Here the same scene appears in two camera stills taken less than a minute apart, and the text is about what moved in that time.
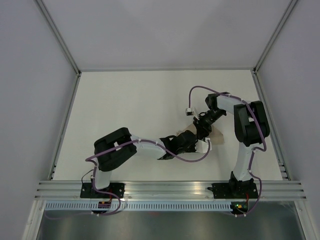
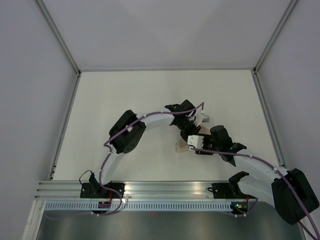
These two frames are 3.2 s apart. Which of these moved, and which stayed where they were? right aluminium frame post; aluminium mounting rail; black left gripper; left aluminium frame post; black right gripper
Moved: black left gripper; black right gripper
Stayed: right aluminium frame post; aluminium mounting rail; left aluminium frame post
